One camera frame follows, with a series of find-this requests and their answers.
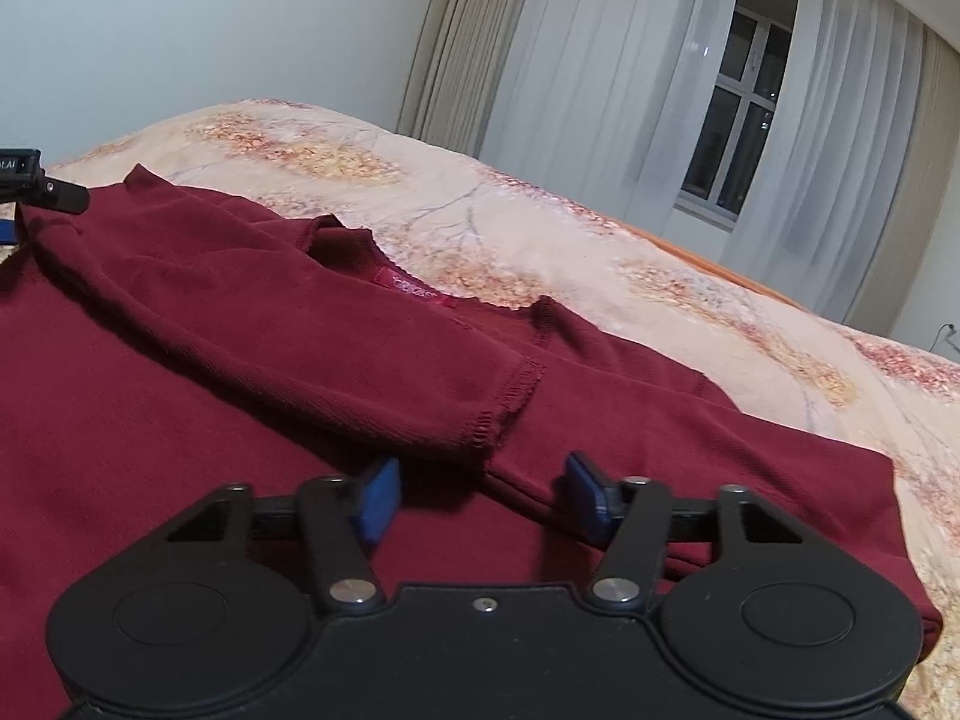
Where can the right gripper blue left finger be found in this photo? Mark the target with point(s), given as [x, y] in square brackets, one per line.
[375, 500]

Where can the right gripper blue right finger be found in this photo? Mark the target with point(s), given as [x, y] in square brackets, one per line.
[595, 499]

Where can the dark red knit shirt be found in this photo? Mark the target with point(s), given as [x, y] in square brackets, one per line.
[174, 339]

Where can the orange bed sheet edge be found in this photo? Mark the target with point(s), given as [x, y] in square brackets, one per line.
[720, 266]

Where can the floral beige bedspread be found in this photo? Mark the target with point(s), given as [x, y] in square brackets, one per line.
[474, 232]

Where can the white framed window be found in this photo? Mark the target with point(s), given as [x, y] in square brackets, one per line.
[740, 113]

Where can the white sheer curtain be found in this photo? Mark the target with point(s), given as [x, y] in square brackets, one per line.
[603, 101]

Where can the beige drape right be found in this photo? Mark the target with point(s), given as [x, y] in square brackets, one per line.
[919, 196]

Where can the beige drape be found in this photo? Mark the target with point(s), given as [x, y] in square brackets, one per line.
[459, 59]
[919, 196]

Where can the beige drape left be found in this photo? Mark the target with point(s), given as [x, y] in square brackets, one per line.
[459, 59]

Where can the wall socket with cable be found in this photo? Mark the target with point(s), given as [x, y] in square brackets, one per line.
[946, 335]

